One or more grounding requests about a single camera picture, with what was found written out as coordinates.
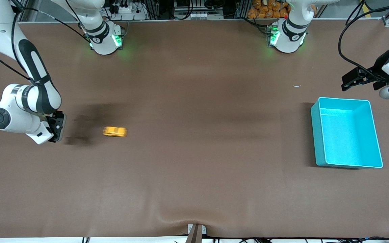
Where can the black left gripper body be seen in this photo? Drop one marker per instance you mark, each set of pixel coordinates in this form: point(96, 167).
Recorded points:
point(377, 71)

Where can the yellow beetle toy car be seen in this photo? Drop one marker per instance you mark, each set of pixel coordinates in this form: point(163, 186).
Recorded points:
point(115, 131)

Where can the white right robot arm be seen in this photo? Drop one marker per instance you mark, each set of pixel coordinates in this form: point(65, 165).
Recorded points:
point(15, 118)

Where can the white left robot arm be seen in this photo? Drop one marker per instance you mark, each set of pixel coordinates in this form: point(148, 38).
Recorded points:
point(290, 40)

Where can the turquoise plastic bin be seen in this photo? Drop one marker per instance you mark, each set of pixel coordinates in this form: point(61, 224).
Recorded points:
point(346, 141)

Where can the orange packaged goods pile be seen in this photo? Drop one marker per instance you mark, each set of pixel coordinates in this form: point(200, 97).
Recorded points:
point(268, 10)

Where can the white power strip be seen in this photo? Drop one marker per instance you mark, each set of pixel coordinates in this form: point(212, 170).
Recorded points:
point(127, 10)

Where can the brown table mat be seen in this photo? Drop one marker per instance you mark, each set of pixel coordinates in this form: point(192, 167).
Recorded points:
point(194, 152)

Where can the brown mounting bar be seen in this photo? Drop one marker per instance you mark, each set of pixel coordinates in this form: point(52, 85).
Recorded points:
point(194, 236)

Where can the grey metal bracket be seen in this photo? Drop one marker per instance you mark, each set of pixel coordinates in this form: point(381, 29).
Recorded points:
point(203, 230)

